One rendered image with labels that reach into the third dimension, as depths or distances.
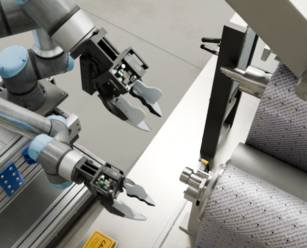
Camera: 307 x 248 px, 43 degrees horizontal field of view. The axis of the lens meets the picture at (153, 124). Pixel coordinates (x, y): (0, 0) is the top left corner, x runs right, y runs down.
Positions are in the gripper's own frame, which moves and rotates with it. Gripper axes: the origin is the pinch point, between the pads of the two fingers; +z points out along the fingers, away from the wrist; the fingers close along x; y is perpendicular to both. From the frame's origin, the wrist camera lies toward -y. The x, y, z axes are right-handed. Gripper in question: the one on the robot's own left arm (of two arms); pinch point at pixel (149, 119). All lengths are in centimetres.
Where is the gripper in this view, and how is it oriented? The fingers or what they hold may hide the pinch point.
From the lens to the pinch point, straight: 77.9
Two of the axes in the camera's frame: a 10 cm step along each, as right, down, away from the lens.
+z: 6.6, 6.9, 3.0
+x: 5.1, -7.0, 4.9
